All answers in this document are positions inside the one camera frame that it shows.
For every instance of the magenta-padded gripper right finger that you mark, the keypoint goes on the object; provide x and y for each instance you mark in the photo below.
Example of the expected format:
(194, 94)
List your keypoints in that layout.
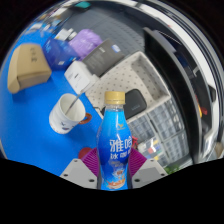
(148, 172)

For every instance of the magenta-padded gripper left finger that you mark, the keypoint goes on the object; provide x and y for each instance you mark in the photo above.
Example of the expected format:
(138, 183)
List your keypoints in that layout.
(78, 173)

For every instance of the blue drink bottle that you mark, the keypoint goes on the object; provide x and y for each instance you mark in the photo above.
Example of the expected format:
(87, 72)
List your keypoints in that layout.
(115, 140)

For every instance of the flat round red coaster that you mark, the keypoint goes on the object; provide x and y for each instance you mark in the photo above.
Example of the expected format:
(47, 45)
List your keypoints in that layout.
(83, 153)

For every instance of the yellow multimeter with leads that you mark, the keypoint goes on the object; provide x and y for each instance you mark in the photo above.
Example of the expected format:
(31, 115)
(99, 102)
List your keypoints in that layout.
(134, 142)

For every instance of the low grey drawer cabinet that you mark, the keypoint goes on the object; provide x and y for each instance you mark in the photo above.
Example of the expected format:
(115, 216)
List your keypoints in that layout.
(143, 128)

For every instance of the wide grey drawer cabinet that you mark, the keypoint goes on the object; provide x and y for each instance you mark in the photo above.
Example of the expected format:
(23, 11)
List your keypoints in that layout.
(165, 116)

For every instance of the black zip case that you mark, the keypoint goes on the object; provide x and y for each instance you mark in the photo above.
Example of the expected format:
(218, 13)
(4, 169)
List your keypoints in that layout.
(135, 103)

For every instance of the metal spoon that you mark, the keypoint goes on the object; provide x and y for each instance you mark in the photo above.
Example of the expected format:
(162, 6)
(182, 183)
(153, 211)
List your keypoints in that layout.
(75, 102)

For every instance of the white carton box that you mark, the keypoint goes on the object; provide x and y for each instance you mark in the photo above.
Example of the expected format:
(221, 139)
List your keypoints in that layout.
(78, 76)

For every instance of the white perforated storage tray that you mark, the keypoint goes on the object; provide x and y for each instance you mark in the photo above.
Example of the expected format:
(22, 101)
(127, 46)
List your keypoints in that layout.
(123, 78)

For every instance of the dark grey shelf unit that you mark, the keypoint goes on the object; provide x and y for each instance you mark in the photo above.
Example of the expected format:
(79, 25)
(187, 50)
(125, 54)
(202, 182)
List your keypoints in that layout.
(163, 56)

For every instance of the brown cardboard box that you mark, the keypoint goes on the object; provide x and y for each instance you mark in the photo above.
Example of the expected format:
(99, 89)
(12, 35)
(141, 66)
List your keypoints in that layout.
(30, 66)

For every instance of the dark grey carton box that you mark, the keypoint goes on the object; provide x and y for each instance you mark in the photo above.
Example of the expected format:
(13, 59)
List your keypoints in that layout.
(103, 56)

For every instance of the blue carton box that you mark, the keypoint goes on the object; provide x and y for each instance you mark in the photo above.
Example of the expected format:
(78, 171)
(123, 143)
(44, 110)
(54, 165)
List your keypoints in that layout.
(58, 53)

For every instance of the purple plastic bag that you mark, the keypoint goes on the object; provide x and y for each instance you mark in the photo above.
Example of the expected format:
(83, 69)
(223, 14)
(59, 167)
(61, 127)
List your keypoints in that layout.
(85, 41)

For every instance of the teal tool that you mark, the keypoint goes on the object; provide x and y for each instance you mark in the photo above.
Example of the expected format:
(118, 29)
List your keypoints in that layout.
(82, 4)

